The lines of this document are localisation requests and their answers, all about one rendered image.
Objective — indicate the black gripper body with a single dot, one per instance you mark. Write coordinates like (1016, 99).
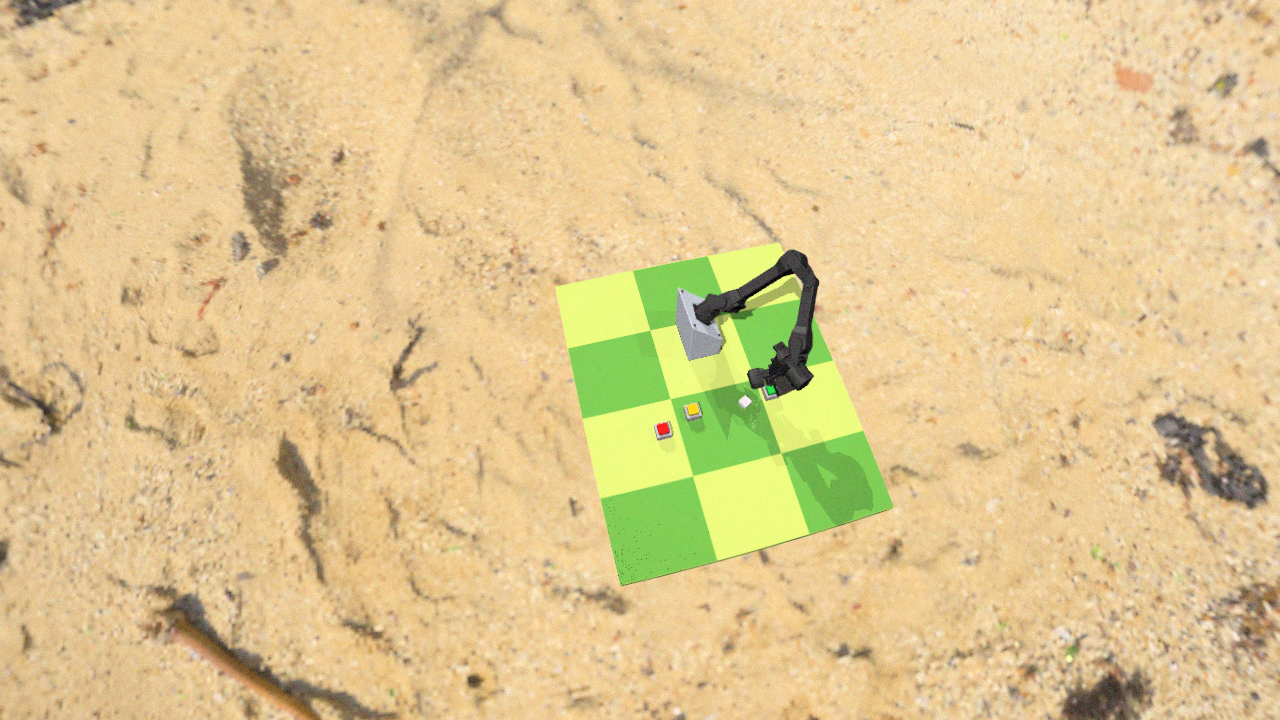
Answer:
(756, 377)

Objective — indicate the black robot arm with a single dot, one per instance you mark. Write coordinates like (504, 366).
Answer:
(787, 359)

